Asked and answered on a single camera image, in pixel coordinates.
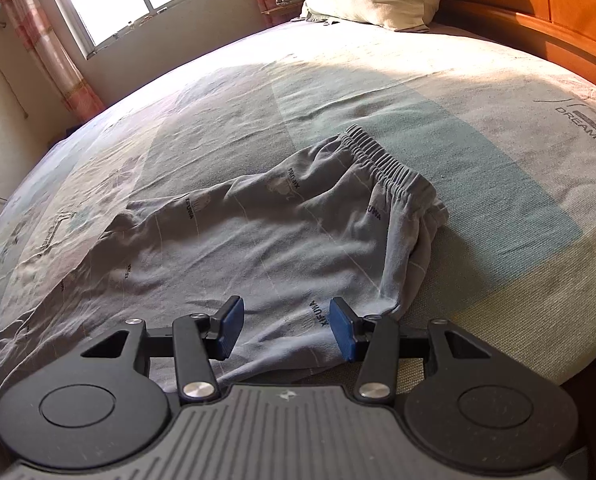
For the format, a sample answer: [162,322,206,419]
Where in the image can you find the pink striped left curtain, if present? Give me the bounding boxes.
[0,0,105,122]

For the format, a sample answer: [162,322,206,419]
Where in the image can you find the grey pyjama trousers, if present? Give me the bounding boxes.
[0,127,448,399]

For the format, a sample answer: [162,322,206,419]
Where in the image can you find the wooden nightstand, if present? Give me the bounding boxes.
[262,2,302,25]

